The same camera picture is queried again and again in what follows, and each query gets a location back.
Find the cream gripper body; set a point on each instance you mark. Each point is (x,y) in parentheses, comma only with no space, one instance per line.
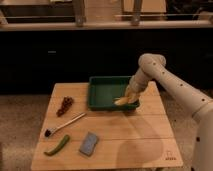
(138,83)

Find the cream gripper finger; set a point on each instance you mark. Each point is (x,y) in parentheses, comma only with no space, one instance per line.
(134,97)
(127,92)

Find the yellow banana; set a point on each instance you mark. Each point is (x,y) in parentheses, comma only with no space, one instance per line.
(122,101)

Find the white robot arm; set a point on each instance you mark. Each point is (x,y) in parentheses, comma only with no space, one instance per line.
(195,102)

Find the green plastic tray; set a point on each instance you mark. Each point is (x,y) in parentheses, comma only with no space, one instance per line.
(104,90)

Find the brown grape bunch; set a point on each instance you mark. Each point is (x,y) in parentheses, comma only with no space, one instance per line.
(65,105)

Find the blue grey sponge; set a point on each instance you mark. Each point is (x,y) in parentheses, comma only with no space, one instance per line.
(89,143)

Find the wooden folding table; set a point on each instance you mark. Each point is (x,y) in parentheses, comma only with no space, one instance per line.
(142,138)

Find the green chili pepper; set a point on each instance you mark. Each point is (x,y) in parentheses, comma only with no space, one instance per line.
(58,147)

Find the wooden handled brush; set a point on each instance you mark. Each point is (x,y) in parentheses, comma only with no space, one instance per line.
(50,131)

